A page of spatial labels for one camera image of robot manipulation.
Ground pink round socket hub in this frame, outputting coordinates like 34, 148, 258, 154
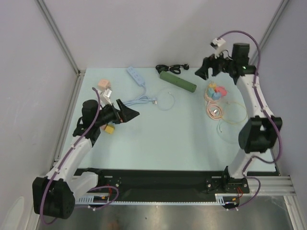
204, 87, 222, 102

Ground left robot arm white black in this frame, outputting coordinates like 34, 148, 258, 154
32, 99, 140, 219

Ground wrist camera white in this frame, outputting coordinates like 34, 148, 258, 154
210, 38, 226, 59
99, 88, 112, 105

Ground pale green charging cable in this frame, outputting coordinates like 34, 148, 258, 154
216, 119, 243, 144

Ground light blue cube charger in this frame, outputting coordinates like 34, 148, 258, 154
212, 92, 221, 101

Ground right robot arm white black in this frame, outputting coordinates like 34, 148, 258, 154
195, 39, 283, 192

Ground yellow thin charging cable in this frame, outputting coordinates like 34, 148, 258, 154
220, 100, 248, 125

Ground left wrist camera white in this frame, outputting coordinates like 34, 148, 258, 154
99, 88, 112, 105

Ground aluminium frame post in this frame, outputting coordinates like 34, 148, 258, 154
35, 0, 81, 77
250, 0, 290, 51

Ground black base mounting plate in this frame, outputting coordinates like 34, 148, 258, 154
47, 167, 280, 203

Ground pink deer cube socket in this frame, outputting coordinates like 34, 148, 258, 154
97, 79, 111, 91

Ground right aluminium frame post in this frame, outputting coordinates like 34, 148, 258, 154
250, 0, 290, 51

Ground grey cable duct rail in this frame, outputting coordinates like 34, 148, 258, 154
75, 191, 239, 206

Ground yellow plug adapter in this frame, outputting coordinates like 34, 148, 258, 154
104, 125, 115, 134

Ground white thin USB cable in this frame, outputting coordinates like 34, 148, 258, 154
157, 88, 177, 112

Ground black power cable with plug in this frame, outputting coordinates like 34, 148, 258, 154
155, 62, 190, 74

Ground red pink cube charger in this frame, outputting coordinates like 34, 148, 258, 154
215, 86, 227, 97

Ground green power strip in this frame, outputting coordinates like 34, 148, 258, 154
159, 71, 197, 93

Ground left aluminium frame post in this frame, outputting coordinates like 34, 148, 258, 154
35, 0, 81, 77

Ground pink coiled USB cable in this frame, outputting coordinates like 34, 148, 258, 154
205, 100, 224, 120

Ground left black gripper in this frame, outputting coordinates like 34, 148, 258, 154
94, 99, 139, 127

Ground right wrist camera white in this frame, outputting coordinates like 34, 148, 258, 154
210, 38, 226, 59

